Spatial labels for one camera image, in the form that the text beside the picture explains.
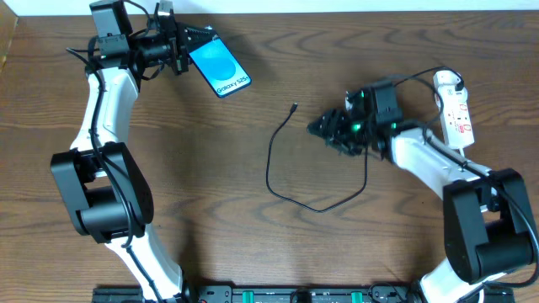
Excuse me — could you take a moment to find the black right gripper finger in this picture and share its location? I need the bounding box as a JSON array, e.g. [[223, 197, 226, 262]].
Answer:
[[311, 126, 341, 146], [307, 109, 344, 134]]

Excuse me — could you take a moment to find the blue Samsung Galaxy smartphone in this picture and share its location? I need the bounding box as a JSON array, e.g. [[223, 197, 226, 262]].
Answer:
[[189, 37, 252, 98]]

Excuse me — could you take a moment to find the black USB charging cable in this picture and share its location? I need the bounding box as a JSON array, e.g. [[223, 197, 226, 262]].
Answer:
[[265, 66, 466, 214]]

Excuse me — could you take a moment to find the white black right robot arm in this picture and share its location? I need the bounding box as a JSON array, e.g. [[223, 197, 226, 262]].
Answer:
[[307, 80, 538, 302]]

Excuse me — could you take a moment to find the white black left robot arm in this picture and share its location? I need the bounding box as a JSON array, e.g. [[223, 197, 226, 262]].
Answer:
[[51, 1, 227, 302]]

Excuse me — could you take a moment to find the white power strip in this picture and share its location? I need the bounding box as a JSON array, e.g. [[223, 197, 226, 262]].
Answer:
[[435, 86, 475, 150]]

